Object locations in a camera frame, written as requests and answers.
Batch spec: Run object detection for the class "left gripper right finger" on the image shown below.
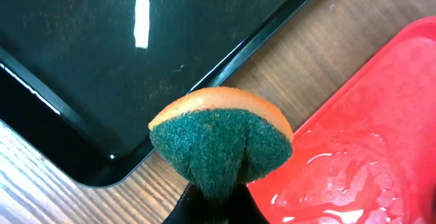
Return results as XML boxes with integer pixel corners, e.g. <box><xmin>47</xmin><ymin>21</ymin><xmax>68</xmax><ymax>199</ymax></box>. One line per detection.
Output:
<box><xmin>227</xmin><ymin>185</ymin><xmax>269</xmax><ymax>224</ymax></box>

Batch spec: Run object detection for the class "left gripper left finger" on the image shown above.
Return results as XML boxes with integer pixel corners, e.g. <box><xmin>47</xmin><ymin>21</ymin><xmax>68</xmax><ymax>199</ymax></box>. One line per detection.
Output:
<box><xmin>163</xmin><ymin>183</ymin><xmax>208</xmax><ymax>224</ymax></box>

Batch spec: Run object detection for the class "green orange sponge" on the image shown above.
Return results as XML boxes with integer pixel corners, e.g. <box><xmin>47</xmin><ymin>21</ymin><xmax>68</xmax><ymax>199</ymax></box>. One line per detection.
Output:
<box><xmin>149</xmin><ymin>86</ymin><xmax>294</xmax><ymax>202</ymax></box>

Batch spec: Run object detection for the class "red plastic serving tray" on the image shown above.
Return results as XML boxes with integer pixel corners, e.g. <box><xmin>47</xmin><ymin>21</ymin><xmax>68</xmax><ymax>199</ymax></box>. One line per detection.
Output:
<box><xmin>249</xmin><ymin>17</ymin><xmax>435</xmax><ymax>223</ymax></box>

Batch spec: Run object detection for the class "black rectangular water tray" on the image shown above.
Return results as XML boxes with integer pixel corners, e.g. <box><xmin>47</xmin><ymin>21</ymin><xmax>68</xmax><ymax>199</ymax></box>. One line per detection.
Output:
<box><xmin>1</xmin><ymin>0</ymin><xmax>308</xmax><ymax>187</ymax></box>

